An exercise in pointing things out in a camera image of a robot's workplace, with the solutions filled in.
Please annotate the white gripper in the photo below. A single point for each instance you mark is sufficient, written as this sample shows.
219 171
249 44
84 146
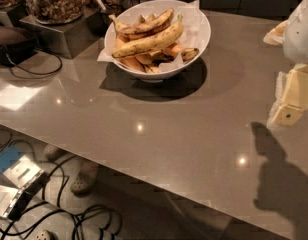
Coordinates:
300 34

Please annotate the white paper bowl liner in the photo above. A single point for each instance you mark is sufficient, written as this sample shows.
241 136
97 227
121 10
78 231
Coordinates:
152 60

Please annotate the small dark-tipped banana right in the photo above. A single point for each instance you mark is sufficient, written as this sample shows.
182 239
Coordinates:
188 54

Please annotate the large front yellow banana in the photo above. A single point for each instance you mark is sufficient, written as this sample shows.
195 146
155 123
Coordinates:
151 43

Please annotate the orange banana bottom left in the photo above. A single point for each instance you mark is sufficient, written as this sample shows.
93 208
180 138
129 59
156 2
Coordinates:
130 62

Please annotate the upper spotted yellow banana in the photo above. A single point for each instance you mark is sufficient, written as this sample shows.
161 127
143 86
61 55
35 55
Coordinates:
155 25

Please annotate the small dark cup with tongs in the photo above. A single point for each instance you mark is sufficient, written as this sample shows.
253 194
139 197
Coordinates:
109 7

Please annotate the grey metal stand box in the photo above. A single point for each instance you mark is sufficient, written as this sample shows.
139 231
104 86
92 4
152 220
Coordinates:
71 39

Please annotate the beige clog shoe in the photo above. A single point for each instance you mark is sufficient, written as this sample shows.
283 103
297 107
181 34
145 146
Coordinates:
85 179
53 153

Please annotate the dark brown round appliance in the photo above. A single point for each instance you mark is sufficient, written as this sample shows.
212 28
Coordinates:
16 45

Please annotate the blue box on floor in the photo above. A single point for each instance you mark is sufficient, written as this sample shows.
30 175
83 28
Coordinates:
9 157

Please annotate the silver electronics box on floor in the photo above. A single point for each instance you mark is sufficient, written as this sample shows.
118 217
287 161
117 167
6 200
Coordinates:
27 178

